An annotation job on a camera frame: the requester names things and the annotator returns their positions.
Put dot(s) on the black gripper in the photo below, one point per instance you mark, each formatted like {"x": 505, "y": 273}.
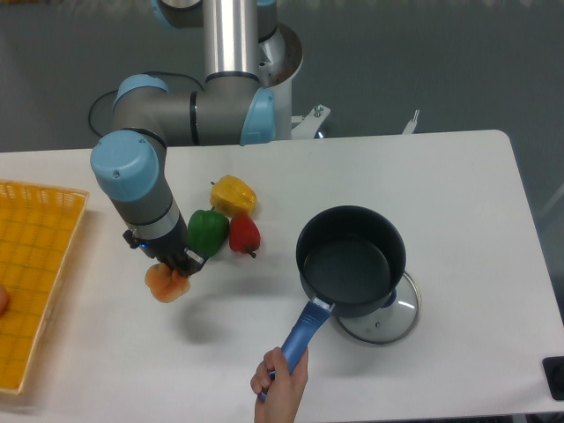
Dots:
{"x": 171, "y": 249}

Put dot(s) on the round orange bread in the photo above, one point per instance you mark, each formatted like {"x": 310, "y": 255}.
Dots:
{"x": 164, "y": 284}

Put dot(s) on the dark pot with blue handle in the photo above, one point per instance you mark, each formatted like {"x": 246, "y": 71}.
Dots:
{"x": 350, "y": 260}

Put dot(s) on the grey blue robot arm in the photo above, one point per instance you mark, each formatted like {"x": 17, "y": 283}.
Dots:
{"x": 233, "y": 108}

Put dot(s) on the glass pot lid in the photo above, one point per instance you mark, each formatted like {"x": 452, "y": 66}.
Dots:
{"x": 391, "y": 323}

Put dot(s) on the person's hand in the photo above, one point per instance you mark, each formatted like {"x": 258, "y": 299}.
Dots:
{"x": 284, "y": 390}

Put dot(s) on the green bell pepper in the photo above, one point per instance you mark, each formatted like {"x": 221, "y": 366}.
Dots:
{"x": 207, "y": 232}

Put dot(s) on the red bell pepper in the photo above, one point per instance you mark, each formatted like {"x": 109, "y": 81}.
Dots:
{"x": 244, "y": 235}

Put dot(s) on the yellow bell pepper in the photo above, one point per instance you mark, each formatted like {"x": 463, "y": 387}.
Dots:
{"x": 232, "y": 197}

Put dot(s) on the yellow woven basket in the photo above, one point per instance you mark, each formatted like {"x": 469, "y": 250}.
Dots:
{"x": 38, "y": 225}

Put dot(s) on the black object at table edge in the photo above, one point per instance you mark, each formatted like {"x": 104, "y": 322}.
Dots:
{"x": 554, "y": 374}

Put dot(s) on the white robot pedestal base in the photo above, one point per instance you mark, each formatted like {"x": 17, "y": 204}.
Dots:
{"x": 280, "y": 60}

